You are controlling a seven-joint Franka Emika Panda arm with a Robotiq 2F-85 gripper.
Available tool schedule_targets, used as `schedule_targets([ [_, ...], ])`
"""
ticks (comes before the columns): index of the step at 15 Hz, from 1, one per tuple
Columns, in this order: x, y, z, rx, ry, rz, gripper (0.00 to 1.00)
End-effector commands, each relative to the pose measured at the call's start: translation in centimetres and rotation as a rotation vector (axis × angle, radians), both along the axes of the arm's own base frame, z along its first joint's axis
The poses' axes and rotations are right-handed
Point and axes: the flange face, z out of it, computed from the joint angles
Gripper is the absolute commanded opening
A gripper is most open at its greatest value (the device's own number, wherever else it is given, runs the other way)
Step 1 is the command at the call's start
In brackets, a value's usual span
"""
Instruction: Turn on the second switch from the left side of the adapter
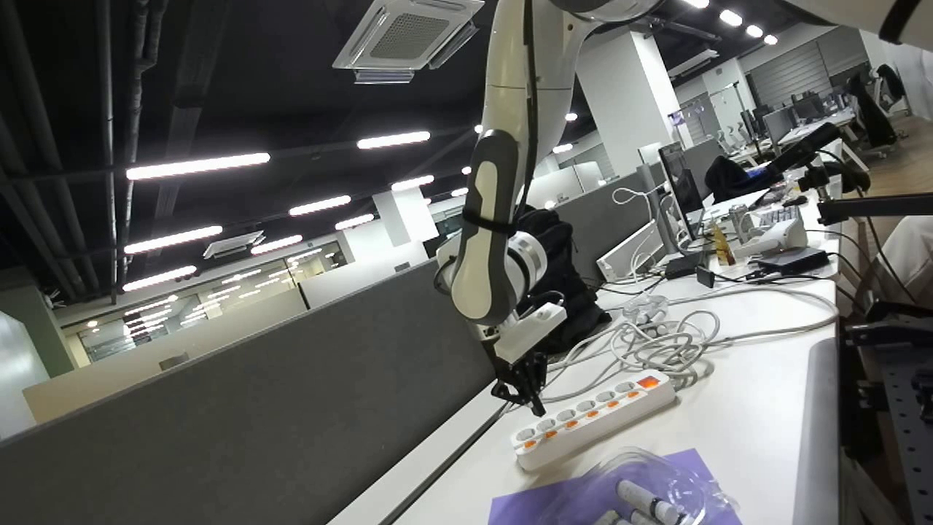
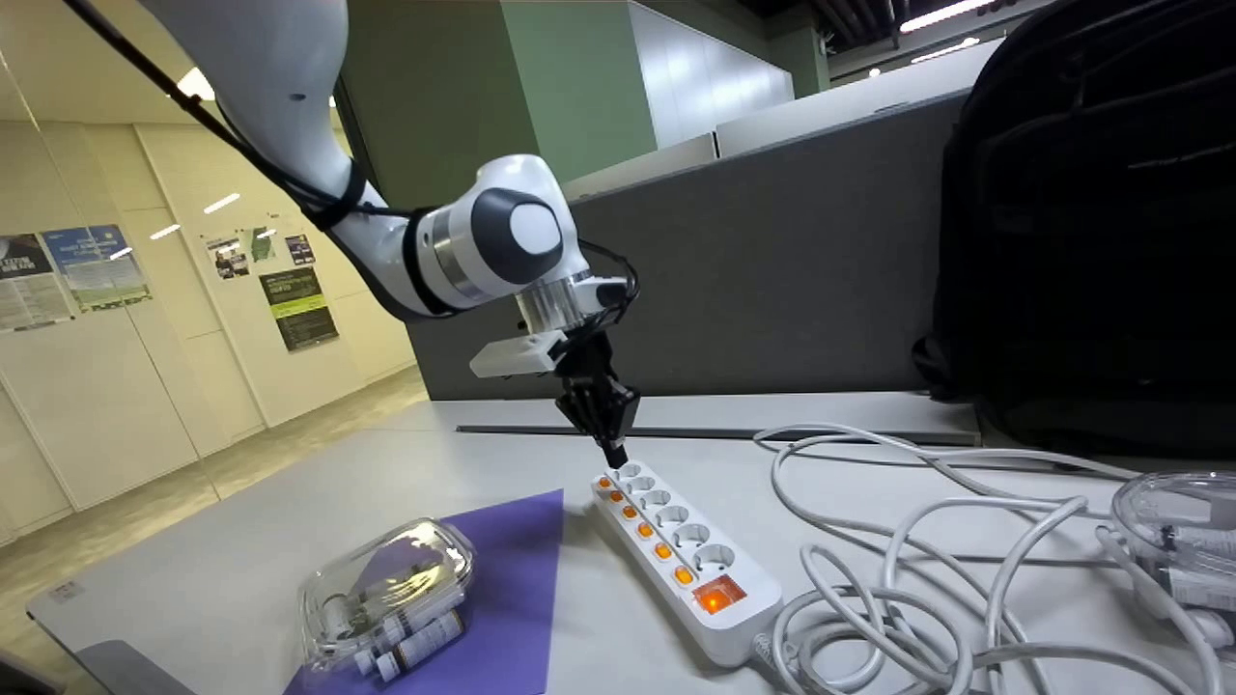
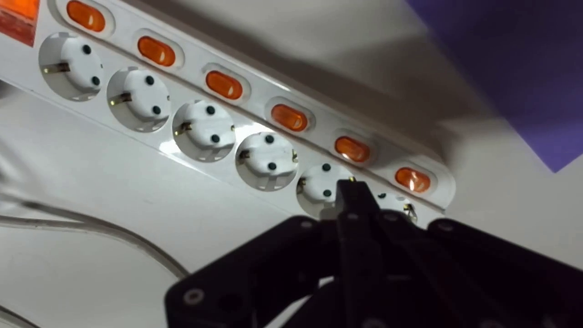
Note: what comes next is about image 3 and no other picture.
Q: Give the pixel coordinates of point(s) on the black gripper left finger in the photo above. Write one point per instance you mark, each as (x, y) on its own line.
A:
(273, 274)

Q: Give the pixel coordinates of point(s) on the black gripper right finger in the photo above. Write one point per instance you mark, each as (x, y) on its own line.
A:
(474, 280)

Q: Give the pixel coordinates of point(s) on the white power strip orange switches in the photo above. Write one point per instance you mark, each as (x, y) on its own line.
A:
(201, 103)

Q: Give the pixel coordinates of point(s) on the purple mat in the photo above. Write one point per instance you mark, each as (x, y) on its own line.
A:
(521, 67)

